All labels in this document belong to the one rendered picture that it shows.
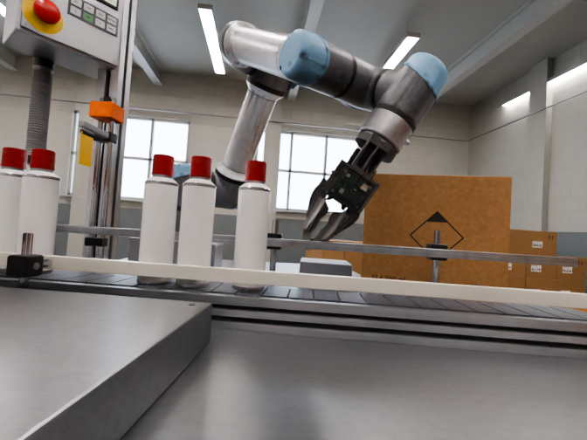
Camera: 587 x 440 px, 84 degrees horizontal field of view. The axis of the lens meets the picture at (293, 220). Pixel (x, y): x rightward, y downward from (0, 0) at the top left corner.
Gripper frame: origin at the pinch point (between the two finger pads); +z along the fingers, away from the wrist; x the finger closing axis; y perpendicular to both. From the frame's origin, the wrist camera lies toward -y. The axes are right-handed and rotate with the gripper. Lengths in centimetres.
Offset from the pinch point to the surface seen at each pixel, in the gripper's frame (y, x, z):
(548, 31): -375, 120, -364
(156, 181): 7.4, -25.1, 4.9
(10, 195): 5.7, -44.6, 20.7
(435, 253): 2.4, 18.0, -10.4
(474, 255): 2.5, 23.4, -13.8
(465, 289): 10.3, 21.2, -7.7
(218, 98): -541, -254, -85
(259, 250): 6.7, -6.0, 4.9
